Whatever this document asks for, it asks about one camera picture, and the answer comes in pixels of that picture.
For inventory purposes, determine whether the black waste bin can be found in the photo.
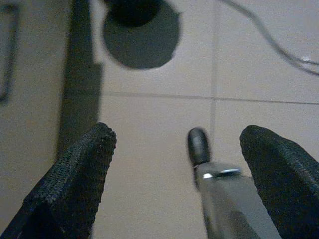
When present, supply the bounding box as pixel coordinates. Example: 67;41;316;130
103;0;164;27

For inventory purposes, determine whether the white kitchen cabinet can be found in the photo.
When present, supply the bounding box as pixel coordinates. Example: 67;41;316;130
0;0;103;232

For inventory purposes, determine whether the black floor cable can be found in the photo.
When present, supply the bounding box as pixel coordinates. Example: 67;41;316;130
220;0;319;77

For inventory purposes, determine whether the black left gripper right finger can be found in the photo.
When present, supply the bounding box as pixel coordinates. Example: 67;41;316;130
239;124;319;239

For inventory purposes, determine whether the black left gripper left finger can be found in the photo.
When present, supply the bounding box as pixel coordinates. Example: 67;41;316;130
0;121;117;239

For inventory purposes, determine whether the robot left leg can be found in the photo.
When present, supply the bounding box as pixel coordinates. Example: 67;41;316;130
187;126;282;239

